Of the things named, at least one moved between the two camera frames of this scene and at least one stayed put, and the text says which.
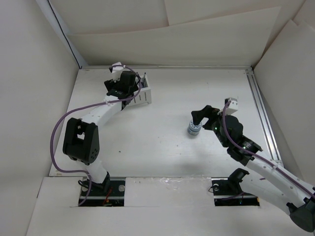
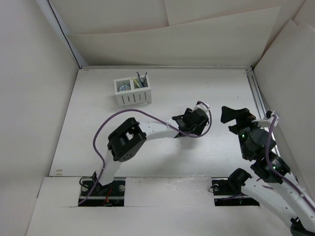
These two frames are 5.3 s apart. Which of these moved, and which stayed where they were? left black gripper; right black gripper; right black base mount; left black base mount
Moved: left black gripper; right black gripper
Stayed: right black base mount; left black base mount
